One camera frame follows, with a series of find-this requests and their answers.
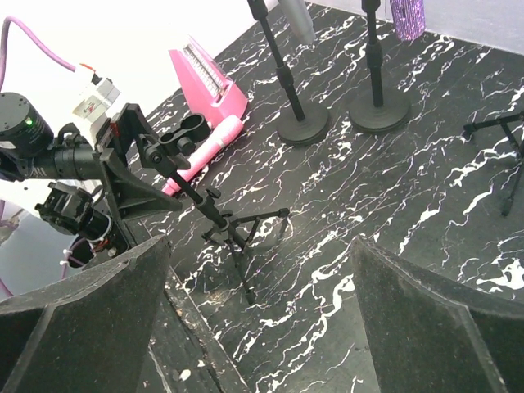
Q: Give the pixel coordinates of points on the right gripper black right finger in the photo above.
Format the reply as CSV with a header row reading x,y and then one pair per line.
x,y
427,333

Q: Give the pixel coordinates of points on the round base stand with scissor clamp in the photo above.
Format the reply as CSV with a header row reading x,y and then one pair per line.
x,y
299,124

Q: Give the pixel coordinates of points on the silver microphone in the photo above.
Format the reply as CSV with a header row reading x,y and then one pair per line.
x,y
298,17

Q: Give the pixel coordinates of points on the pink microphone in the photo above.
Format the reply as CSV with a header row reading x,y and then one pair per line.
x,y
204,153

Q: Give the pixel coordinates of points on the pink microphone case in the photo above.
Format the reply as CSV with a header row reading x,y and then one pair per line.
x,y
207,89

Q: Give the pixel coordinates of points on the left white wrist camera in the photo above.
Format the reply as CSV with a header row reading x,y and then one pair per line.
x,y
92,106

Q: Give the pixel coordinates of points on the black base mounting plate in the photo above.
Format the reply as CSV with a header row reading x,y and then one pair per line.
x,y
182,353

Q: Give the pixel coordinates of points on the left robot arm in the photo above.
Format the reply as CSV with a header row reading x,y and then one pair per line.
x,y
92,193

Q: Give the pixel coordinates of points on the small tripod stand ring clamp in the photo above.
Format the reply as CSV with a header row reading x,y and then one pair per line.
x,y
166,154

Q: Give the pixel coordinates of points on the purple glitter microphone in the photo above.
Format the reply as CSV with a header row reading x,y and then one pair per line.
x,y
408,18

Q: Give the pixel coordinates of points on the round base stand with clip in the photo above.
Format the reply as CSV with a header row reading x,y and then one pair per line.
x,y
382,109

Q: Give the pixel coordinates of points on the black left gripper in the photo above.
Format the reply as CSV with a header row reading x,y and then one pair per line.
x,y
127,197

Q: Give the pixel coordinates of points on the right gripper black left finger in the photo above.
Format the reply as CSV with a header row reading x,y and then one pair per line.
x,y
87,333

